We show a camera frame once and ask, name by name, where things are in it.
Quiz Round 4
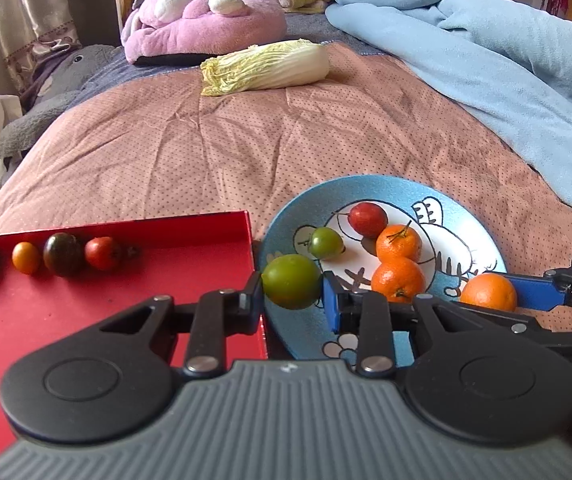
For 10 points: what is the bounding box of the red tomato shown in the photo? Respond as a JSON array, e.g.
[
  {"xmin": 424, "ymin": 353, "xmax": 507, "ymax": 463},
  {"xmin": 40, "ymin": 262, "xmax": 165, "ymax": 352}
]
[
  {"xmin": 84, "ymin": 236, "xmax": 124, "ymax": 271},
  {"xmin": 348, "ymin": 202, "xmax": 389, "ymax": 239}
]

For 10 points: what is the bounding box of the small green tomato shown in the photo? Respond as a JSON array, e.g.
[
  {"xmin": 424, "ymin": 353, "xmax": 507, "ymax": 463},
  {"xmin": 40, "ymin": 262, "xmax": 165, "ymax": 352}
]
[{"xmin": 308, "ymin": 227, "xmax": 345, "ymax": 261}]

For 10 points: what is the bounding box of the grey bed sheet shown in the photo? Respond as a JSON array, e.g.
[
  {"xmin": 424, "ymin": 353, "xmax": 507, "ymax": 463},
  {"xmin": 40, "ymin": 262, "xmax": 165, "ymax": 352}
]
[{"xmin": 80, "ymin": 12, "xmax": 381, "ymax": 91}]

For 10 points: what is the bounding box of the pink dotted bedspread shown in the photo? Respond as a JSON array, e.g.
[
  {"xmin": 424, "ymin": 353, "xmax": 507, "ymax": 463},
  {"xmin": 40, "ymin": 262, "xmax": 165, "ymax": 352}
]
[{"xmin": 0, "ymin": 42, "xmax": 572, "ymax": 361}]

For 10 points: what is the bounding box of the small orange tomato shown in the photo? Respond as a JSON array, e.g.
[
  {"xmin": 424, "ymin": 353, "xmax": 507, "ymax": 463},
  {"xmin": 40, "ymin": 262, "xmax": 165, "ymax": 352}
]
[{"xmin": 12, "ymin": 241, "xmax": 42, "ymax": 276}]

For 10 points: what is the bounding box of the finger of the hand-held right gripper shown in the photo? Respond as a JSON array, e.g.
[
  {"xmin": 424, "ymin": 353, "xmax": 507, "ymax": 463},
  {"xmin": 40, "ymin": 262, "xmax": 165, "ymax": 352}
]
[
  {"xmin": 506, "ymin": 255, "xmax": 572, "ymax": 318},
  {"xmin": 458, "ymin": 304, "xmax": 572, "ymax": 361}
]

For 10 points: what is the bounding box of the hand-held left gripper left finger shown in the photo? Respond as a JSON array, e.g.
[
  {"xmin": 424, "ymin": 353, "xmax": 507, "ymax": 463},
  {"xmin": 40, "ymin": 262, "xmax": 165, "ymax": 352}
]
[{"xmin": 96, "ymin": 270, "xmax": 267, "ymax": 379}]

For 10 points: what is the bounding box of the floral curtain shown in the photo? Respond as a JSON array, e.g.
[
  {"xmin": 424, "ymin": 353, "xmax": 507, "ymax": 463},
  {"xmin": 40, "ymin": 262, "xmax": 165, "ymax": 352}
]
[{"xmin": 0, "ymin": 0, "xmax": 84, "ymax": 96}]

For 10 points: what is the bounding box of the light blue fleece blanket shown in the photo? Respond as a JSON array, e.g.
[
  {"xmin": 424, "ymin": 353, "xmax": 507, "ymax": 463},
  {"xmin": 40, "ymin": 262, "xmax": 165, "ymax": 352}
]
[{"xmin": 326, "ymin": 0, "xmax": 572, "ymax": 241}]

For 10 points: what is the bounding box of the red tray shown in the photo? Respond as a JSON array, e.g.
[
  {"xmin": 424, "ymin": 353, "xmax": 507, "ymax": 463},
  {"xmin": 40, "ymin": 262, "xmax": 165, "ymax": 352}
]
[{"xmin": 0, "ymin": 210, "xmax": 270, "ymax": 466}]

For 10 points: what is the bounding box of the round orange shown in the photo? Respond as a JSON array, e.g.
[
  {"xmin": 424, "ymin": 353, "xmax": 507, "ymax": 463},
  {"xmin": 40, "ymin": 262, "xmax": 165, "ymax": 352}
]
[{"xmin": 459, "ymin": 272, "xmax": 518, "ymax": 312}]

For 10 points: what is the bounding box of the blue cartoon plate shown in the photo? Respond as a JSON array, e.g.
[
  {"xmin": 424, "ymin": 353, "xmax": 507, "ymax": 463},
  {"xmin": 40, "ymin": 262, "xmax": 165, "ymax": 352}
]
[{"xmin": 257, "ymin": 175, "xmax": 509, "ymax": 361}]

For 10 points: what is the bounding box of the napa cabbage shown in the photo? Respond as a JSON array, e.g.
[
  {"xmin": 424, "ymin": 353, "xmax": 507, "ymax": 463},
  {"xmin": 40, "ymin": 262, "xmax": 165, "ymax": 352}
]
[{"xmin": 201, "ymin": 39, "xmax": 330, "ymax": 97}]

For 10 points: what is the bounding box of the dark purple tomato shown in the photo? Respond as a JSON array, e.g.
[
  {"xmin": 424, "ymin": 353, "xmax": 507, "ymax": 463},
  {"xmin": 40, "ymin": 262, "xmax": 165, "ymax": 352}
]
[{"xmin": 43, "ymin": 232, "xmax": 85, "ymax": 277}]

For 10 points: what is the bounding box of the mandarin with stem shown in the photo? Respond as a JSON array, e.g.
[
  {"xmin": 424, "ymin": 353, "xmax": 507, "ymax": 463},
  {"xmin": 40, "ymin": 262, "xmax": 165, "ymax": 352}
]
[
  {"xmin": 376, "ymin": 224, "xmax": 423, "ymax": 263},
  {"xmin": 371, "ymin": 256, "xmax": 427, "ymax": 303}
]

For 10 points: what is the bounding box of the pink plush toy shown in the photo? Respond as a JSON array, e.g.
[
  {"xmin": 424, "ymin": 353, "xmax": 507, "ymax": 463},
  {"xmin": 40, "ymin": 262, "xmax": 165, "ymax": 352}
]
[{"xmin": 120, "ymin": 0, "xmax": 287, "ymax": 66}]

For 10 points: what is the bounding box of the grey plush toy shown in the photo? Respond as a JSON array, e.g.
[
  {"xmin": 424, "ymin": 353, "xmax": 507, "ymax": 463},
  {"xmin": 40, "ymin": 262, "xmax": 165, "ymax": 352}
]
[{"xmin": 0, "ymin": 44, "xmax": 116, "ymax": 211}]

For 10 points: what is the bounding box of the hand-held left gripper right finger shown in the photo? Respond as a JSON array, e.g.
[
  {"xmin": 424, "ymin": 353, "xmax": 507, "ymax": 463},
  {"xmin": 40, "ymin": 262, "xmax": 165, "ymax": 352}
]
[{"xmin": 322, "ymin": 271, "xmax": 476, "ymax": 379}]

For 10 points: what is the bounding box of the large green tomato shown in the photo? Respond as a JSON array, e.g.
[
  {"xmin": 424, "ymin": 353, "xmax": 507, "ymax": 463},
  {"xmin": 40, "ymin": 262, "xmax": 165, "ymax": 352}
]
[{"xmin": 262, "ymin": 254, "xmax": 323, "ymax": 311}]

